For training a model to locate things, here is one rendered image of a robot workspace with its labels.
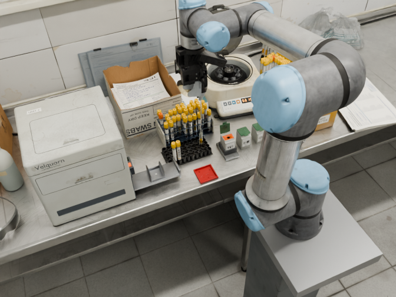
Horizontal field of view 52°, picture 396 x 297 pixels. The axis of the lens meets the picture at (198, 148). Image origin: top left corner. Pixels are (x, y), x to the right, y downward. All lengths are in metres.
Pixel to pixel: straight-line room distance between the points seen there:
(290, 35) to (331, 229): 0.63
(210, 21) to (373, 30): 1.41
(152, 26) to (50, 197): 0.85
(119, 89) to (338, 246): 1.05
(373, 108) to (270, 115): 1.08
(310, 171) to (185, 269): 1.25
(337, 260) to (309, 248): 0.08
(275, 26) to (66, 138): 0.65
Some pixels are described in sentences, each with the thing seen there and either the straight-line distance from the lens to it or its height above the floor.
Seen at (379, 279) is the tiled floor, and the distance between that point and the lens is 2.37.
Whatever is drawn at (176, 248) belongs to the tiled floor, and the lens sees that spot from 2.30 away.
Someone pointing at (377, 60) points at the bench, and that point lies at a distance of 2.12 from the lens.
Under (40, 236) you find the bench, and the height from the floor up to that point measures 0.88.
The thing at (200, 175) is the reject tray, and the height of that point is 0.88.
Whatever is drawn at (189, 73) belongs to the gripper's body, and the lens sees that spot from 1.24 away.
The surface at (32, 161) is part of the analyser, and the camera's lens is 1.20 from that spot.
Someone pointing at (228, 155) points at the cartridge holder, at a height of 0.89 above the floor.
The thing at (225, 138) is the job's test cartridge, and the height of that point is 0.95.
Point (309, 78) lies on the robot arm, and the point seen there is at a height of 1.55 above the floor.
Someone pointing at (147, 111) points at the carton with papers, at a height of 0.98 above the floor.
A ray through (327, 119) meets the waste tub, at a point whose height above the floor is 0.92.
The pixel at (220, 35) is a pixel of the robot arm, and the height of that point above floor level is 1.44.
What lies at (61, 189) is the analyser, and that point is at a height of 1.04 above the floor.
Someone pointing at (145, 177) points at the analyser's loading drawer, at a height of 0.92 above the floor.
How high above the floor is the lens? 1.99
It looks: 46 degrees down
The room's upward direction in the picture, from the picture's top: 2 degrees counter-clockwise
